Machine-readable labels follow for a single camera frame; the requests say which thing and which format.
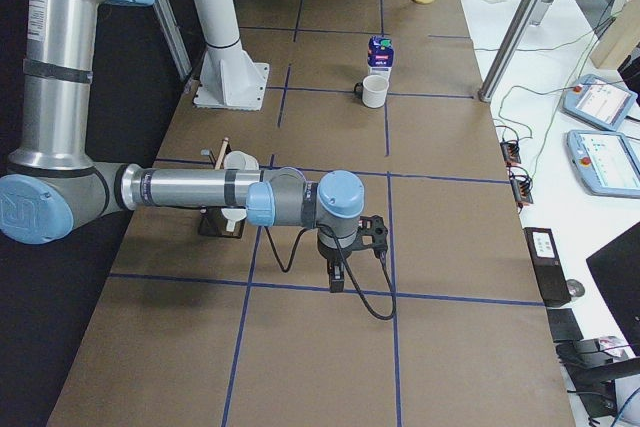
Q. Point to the teach pendant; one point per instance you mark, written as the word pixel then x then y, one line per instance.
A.
pixel 604 162
pixel 600 103

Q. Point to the black wire mug rack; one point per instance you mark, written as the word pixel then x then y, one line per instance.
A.
pixel 211 219

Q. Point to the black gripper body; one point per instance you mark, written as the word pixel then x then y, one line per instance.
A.
pixel 332 252

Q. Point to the teach pendant near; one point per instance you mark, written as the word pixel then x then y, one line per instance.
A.
pixel 604 162

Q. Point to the white pedestal column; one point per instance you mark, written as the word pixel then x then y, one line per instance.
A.
pixel 229 78

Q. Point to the white mug rack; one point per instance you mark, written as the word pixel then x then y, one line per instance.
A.
pixel 240 160
pixel 234 219

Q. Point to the orange relay board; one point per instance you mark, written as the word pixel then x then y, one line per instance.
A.
pixel 522 189
pixel 511 152

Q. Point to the aluminium frame post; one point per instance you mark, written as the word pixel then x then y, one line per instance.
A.
pixel 507 49

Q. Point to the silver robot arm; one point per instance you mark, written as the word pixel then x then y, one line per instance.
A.
pixel 53 187

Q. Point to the black box with label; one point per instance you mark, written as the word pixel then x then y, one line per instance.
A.
pixel 547 266

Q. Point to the white smiley mug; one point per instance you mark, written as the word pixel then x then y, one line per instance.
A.
pixel 372 90

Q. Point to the orange relay board far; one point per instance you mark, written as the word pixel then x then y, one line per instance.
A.
pixel 511 152

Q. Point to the black monitor corner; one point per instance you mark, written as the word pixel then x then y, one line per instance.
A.
pixel 615 270

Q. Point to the teach pendant far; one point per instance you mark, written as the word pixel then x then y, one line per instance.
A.
pixel 600 103

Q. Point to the white mug lower rack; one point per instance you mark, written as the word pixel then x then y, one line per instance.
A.
pixel 234 219

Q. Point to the white mug upper rack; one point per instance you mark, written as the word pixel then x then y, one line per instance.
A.
pixel 240 160

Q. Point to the orange relay board near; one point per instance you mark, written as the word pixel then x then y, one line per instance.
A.
pixel 522 189

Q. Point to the blue white milk carton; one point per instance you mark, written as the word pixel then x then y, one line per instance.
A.
pixel 380 56

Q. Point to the wooden board on desk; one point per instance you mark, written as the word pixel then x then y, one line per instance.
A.
pixel 619 40

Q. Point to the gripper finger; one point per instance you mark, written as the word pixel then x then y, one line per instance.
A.
pixel 340 277
pixel 332 271

